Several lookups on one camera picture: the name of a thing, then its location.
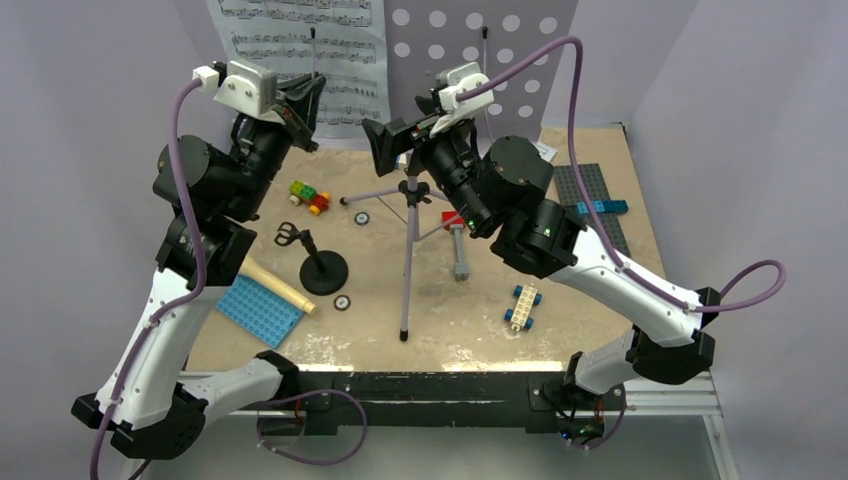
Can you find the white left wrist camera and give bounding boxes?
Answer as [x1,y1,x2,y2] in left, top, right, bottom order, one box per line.
[192,60,283,125]

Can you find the beige toy microphone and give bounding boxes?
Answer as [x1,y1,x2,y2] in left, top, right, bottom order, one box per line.
[239,257,317,314]

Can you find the red and grey brick hammer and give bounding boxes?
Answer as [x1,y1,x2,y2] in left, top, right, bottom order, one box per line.
[441,211,471,282]

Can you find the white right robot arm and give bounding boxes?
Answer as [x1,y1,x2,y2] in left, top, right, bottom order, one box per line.
[362,100,718,407]

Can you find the lilac music stand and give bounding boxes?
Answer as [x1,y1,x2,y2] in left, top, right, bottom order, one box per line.
[339,0,579,343]

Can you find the sheet music pages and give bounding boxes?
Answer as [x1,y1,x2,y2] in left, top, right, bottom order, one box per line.
[207,0,390,139]

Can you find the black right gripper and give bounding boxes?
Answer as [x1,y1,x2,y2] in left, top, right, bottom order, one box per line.
[361,96,490,237]

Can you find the white brick wheeled chassis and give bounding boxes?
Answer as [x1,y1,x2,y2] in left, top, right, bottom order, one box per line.
[504,285,542,332]

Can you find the dark grey brick baseplate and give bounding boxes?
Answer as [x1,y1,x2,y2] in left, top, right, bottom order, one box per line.
[554,164,631,256]

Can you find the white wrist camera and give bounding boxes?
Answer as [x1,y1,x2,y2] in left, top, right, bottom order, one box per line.
[429,62,494,138]
[192,60,283,125]

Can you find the poker chip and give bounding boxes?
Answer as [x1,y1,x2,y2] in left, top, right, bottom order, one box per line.
[333,294,351,311]
[354,211,370,226]

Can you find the poker chip centre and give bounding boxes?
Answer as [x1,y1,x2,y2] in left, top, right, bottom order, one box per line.
[354,211,370,226]

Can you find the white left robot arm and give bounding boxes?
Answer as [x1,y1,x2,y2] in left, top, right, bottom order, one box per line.
[72,73,326,461]

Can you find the blue brick on baseplate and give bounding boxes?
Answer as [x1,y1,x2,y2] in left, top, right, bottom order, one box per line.
[575,200,629,215]

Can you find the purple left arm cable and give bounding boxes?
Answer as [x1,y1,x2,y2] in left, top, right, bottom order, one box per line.
[88,78,207,480]

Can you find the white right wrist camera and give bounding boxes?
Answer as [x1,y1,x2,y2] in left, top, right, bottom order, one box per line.
[429,62,494,138]

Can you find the sheet music page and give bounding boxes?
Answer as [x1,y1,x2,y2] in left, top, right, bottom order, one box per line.
[534,141,558,163]

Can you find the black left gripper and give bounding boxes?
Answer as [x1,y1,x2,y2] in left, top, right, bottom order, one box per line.
[225,72,324,220]

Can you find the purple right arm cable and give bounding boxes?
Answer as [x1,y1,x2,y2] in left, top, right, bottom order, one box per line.
[457,35,788,315]

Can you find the colourful brick toy car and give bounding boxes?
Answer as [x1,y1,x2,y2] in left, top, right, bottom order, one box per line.
[288,180,331,216]

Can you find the aluminium left side rail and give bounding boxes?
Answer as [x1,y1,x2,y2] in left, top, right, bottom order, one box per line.
[111,367,280,461]

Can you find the black front base frame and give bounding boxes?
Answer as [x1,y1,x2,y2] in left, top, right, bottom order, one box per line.
[235,370,607,439]

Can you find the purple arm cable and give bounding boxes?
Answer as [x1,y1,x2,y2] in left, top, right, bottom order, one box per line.
[457,35,788,315]
[88,78,207,480]

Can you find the poker chip near front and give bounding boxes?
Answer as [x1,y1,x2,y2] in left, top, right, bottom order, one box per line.
[333,294,351,311]

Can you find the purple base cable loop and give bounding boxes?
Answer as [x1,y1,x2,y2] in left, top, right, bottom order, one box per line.
[256,388,369,468]

